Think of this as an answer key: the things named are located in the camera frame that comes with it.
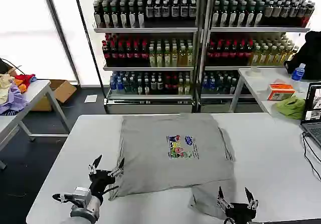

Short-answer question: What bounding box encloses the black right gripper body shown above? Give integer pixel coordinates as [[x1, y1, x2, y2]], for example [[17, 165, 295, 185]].
[[224, 202, 257, 224]]

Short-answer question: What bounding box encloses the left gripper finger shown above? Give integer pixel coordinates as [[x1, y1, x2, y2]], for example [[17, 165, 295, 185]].
[[108, 157, 125, 178], [87, 154, 103, 175]]

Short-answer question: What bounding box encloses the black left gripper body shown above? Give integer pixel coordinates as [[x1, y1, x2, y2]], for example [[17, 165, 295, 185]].
[[88, 169, 116, 203]]

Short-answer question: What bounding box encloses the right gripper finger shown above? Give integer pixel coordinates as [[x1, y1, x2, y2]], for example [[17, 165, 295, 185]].
[[244, 186, 259, 210], [217, 186, 233, 210]]

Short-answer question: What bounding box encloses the grey printed t-shirt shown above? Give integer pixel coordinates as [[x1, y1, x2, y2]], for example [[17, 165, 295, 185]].
[[108, 113, 237, 221]]

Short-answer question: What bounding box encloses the brown cardboard box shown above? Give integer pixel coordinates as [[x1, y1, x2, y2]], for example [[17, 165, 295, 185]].
[[31, 79, 77, 112]]

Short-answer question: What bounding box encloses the white side table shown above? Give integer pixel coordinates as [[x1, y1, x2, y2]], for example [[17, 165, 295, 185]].
[[0, 79, 71, 170]]

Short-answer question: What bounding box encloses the green cloth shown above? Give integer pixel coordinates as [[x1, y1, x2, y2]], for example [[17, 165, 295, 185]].
[[274, 95, 306, 121]]

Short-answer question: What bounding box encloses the purple cloth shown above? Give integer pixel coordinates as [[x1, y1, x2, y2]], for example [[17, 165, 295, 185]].
[[0, 83, 30, 116]]

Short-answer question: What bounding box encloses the orange cloth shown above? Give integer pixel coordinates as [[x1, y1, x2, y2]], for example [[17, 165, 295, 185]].
[[15, 79, 29, 93]]

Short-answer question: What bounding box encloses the red cloth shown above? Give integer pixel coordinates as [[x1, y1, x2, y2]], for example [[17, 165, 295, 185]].
[[14, 73, 37, 87]]

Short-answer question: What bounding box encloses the grey laptop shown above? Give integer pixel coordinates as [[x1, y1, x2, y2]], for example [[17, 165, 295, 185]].
[[299, 82, 321, 150]]

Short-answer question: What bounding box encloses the orange tissue box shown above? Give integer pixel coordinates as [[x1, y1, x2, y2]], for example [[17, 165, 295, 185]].
[[266, 79, 297, 101]]

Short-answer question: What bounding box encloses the white desk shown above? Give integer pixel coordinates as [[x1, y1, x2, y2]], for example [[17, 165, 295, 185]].
[[229, 67, 321, 125]]

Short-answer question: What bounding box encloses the cream cloth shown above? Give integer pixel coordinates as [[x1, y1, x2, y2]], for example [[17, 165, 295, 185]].
[[0, 74, 16, 104]]

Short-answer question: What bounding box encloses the metal shelf rack with bottles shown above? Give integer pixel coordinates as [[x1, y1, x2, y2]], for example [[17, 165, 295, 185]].
[[198, 0, 316, 113], [84, 0, 204, 114]]

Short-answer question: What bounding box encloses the white tape roll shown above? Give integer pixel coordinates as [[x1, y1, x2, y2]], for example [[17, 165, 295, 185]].
[[246, 67, 262, 77]]

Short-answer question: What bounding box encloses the blue-capped water bottle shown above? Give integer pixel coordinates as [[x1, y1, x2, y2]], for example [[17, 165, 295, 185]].
[[290, 63, 307, 89]]

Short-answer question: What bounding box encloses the black bag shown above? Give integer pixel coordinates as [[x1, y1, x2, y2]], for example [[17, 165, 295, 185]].
[[283, 30, 321, 75]]

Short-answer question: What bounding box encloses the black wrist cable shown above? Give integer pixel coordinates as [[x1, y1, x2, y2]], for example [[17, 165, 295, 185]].
[[52, 193, 76, 205]]

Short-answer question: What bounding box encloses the black laptop cable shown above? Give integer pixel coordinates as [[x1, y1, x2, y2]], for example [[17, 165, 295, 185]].
[[301, 131, 321, 182]]

